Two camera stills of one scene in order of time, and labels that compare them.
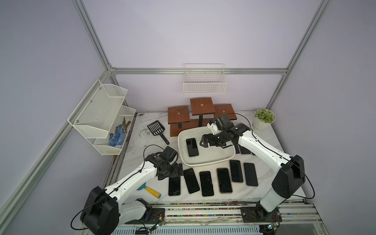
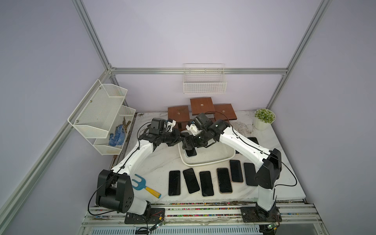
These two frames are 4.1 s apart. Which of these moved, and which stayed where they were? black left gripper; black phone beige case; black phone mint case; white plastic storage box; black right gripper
Moved: black left gripper; black right gripper
Stayed: black phone beige case; black phone mint case; white plastic storage box
